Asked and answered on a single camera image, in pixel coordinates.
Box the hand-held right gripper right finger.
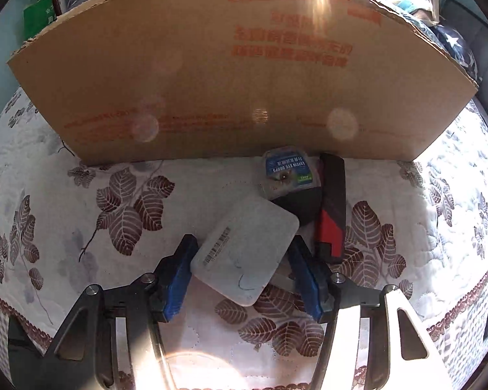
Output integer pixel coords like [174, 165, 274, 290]
[287, 236, 452, 390]

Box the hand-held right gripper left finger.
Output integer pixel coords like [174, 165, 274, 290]
[45, 233, 200, 390]

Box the white flat pack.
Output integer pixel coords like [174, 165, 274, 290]
[190, 193, 301, 307]

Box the brown cardboard box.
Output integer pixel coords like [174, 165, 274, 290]
[6, 0, 480, 162]

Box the blue eye drops box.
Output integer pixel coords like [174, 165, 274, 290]
[262, 146, 324, 200]

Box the floral quilted bedspread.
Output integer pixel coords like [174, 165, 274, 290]
[0, 85, 488, 390]

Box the teal cloth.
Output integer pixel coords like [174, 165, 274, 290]
[394, 0, 424, 17]

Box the green shopping bag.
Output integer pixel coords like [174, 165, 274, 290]
[22, 0, 60, 44]

